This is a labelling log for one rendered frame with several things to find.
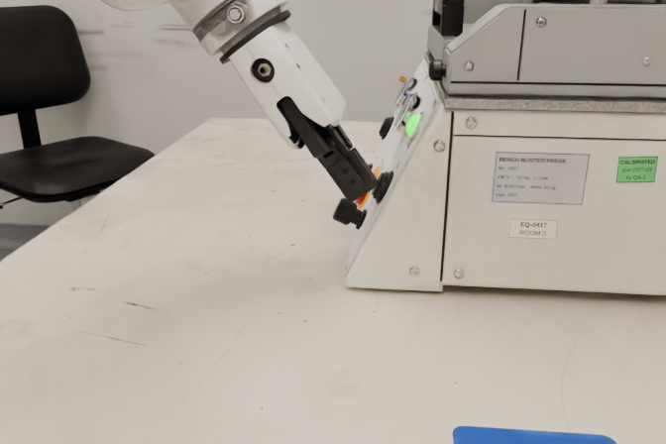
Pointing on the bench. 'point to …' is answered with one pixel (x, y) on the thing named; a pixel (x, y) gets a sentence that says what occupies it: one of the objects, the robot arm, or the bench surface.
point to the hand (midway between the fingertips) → (352, 174)
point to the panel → (393, 160)
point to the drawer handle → (448, 11)
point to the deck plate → (547, 102)
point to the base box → (525, 205)
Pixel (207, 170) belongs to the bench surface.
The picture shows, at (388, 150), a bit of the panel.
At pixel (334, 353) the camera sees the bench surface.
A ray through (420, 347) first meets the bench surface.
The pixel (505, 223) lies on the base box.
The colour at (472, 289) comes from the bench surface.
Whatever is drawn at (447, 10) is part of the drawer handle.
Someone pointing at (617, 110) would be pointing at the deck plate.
